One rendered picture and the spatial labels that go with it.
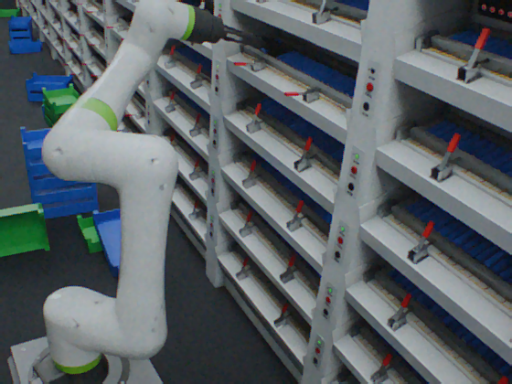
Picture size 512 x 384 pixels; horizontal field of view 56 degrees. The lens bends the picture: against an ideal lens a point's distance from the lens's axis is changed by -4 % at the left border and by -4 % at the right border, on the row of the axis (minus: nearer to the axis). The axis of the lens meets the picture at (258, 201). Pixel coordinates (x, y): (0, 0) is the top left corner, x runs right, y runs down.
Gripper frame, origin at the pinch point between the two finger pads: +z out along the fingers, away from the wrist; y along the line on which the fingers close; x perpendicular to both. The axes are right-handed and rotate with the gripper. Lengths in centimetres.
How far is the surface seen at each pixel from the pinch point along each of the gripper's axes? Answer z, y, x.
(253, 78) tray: -3.4, -4.5, 10.1
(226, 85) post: -0.8, 13.0, 17.4
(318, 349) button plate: 12, -53, 72
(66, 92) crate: 2, 214, 85
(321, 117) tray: -3.9, -37.5, 9.7
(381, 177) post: 1, -57, 16
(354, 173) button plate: -3, -53, 17
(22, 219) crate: -44, 74, 103
